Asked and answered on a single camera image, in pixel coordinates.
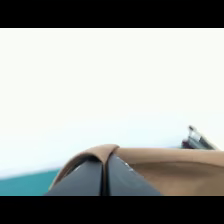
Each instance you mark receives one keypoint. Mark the silver frame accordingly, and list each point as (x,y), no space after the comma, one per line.
(196,141)

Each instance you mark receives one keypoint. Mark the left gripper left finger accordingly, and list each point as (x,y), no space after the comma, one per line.
(83,181)

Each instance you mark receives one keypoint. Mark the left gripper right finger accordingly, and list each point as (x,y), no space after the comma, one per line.
(125,181)

